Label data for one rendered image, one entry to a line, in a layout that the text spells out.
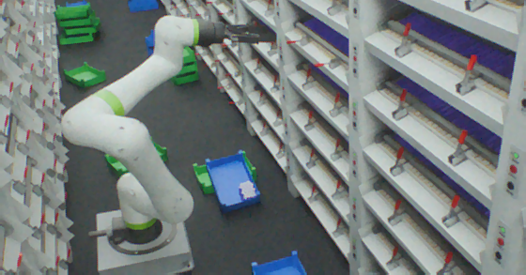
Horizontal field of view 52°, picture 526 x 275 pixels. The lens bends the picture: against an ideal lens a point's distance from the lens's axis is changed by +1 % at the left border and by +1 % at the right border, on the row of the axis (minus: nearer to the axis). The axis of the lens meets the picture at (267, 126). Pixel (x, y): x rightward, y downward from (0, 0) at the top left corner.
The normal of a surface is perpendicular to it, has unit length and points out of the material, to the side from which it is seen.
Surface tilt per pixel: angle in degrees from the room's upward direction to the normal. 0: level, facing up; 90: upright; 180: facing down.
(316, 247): 0
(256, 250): 0
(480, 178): 18
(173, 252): 4
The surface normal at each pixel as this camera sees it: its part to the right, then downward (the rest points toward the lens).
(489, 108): -0.36, -0.76
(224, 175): 0.04, -0.67
